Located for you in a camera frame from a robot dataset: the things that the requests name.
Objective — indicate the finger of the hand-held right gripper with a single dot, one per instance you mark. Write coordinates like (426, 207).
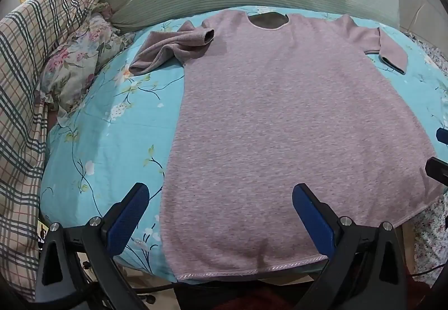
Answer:
(437, 170)
(442, 135)

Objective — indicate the floral ruffled pillow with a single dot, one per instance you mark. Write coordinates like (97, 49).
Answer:
(77, 65)

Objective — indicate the pink knit shirt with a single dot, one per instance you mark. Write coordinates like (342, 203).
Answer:
(280, 121)

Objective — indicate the blue floral bedsheet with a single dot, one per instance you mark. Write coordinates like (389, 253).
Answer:
(105, 142)

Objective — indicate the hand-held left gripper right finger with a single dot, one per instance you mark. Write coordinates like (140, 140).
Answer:
(311, 219)

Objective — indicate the plaid blanket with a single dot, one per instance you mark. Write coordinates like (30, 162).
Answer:
(21, 86)

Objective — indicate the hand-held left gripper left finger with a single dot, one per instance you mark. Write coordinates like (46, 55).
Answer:
(127, 215)

